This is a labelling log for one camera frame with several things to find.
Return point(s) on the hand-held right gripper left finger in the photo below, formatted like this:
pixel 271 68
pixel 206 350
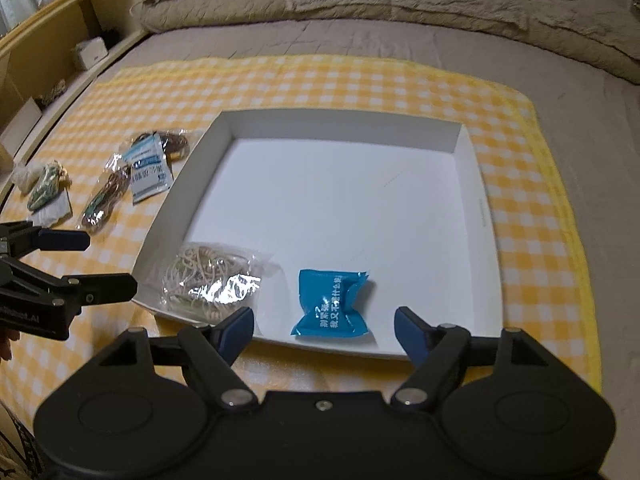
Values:
pixel 237 332

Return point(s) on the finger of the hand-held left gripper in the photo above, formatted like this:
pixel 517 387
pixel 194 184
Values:
pixel 105 286
pixel 65 241

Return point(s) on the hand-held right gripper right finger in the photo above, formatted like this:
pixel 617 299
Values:
pixel 410 335

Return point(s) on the white plastic packet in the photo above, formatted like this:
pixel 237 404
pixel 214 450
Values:
pixel 55 212

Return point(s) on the white cloth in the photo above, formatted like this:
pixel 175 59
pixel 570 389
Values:
pixel 24 176

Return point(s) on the blue foil packet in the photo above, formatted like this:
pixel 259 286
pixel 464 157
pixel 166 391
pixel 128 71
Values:
pixel 330 305

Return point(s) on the white and blue sachet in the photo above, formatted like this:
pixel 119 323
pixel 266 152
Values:
pixel 147 170

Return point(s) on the white cardboard box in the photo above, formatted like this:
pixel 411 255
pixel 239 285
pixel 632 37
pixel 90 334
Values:
pixel 340 200

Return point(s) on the person's left hand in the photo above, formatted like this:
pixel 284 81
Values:
pixel 6 345

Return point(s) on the clear bag of rubber bands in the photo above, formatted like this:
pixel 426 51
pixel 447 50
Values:
pixel 210 280

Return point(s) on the person's printed clothing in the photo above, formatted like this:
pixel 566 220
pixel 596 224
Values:
pixel 15 440

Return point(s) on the white card panel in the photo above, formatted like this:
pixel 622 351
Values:
pixel 20 120

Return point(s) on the white box on shelf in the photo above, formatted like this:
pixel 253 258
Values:
pixel 91 54

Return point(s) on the wooden headboard shelf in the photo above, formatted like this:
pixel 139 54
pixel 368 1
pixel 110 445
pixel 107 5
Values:
pixel 60 20

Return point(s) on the yellow checked blanket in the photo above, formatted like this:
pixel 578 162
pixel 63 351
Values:
pixel 310 85

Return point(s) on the beige quilt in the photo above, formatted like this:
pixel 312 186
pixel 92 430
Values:
pixel 450 35

